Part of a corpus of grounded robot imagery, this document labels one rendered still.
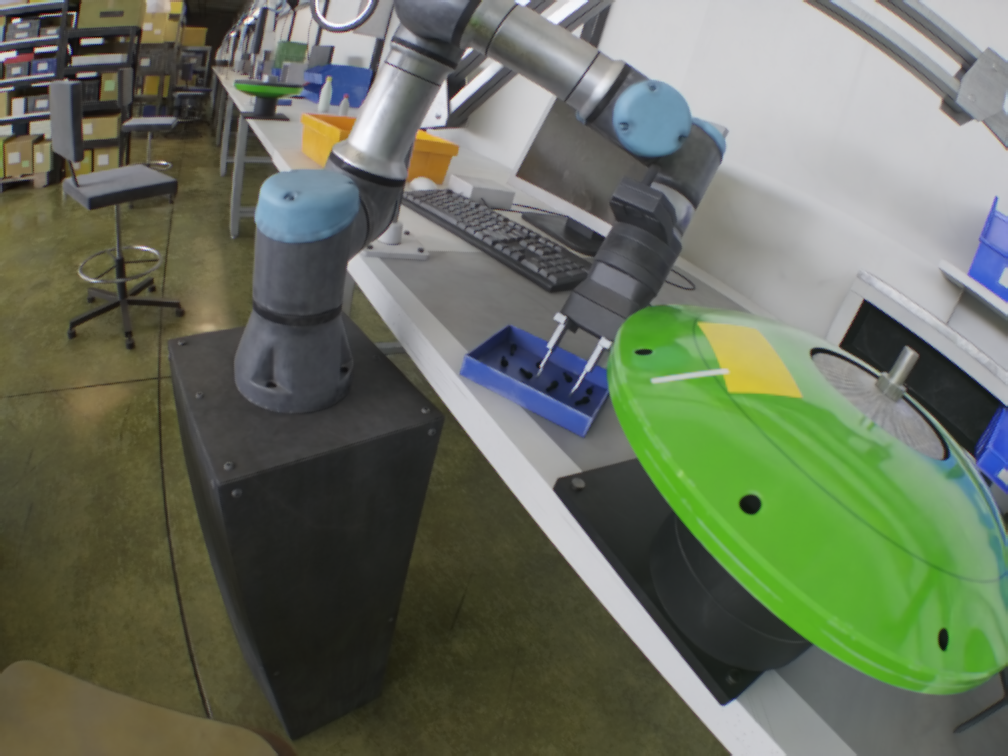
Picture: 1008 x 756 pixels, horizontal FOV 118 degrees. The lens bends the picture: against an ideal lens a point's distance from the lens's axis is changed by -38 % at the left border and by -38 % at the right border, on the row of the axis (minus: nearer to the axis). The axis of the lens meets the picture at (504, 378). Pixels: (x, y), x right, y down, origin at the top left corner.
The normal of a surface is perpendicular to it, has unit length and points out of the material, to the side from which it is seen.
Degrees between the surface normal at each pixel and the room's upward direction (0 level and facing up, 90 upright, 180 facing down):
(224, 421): 0
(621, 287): 71
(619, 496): 0
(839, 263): 90
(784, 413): 17
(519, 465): 90
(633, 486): 0
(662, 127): 91
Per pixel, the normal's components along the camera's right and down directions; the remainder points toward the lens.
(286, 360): 0.26, 0.27
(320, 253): 0.62, 0.55
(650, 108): 0.00, 0.55
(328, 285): 0.77, 0.51
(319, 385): 0.72, 0.25
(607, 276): -0.46, 0.01
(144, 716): 0.26, -0.82
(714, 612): -0.78, 0.13
